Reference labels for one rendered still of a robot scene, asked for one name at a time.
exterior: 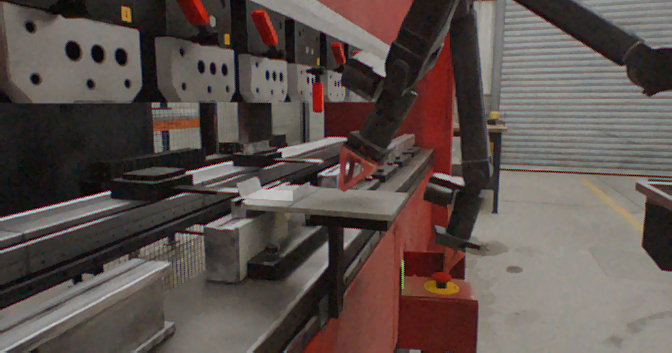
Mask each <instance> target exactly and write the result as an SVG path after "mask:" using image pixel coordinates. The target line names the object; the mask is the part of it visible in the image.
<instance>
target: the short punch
mask: <svg viewBox="0 0 672 353"><path fill-rule="evenodd" d="M237 117H238V143H239V144H243V155H247V154H252V153H256V152H261V151H265V150H269V140H272V139H273V117H272V103H237Z"/></svg>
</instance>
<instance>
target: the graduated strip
mask: <svg viewBox="0 0 672 353"><path fill-rule="evenodd" d="M290 1H292V2H294V3H296V4H298V6H300V7H301V8H303V9H305V10H307V11H309V12H311V13H313V14H315V15H317V16H318V17H320V18H322V19H324V20H326V21H328V22H330V23H332V24H333V25H335V26H337V27H339V28H341V29H343V30H345V31H347V32H348V33H350V34H352V35H354V36H356V37H358V38H360V39H362V40H363V41H365V42H367V43H369V44H371V45H373V46H375V47H377V48H379V49H380V50H383V51H385V52H387V53H388V52H389V50H390V47H391V46H389V45H387V44H386V43H384V42H383V41H381V40H378V39H377V38H375V37H374V36H372V35H370V34H369V33H367V32H365V31H364V30H362V29H361V28H359V27H357V26H356V25H354V24H353V23H351V22H349V21H348V20H346V19H345V18H343V17H341V16H340V15H338V14H337V13H335V12H333V11H332V10H330V9H329V8H327V7H325V6H324V5H322V3H321V2H319V1H317V0H290Z"/></svg>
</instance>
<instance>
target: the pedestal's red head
mask: <svg viewBox="0 0 672 353"><path fill-rule="evenodd" d="M403 256H404V258H403ZM403 261H404V270H403ZM443 261H444V256H443V252H433V251H412V250H403V239H400V279H399V321H398V348H399V349H408V350H421V351H434V352H447V353H477V346H478V340H477V327H478V306H479V303H478V298H477V295H476V293H475V290H474V287H473V285H472V282H471V280H465V271H466V255H465V256H464V257H463V258H462V259H461V260H459V261H458V262H457V263H456V264H455V265H454V266H453V267H451V268H452V269H450V270H449V271H448V274H449V275H451V276H452V280H451V282H450V283H453V284H455V285H457V286H458V287H459V291H458V292H457V293H455V294H450V295H440V294H435V293H431V292H429V291H427V290H426V289H425V288H424V284H425V283H426V282H427V281H430V280H434V279H433V278H432V274H433V273H435V272H443ZM402 273H403V288H402Z"/></svg>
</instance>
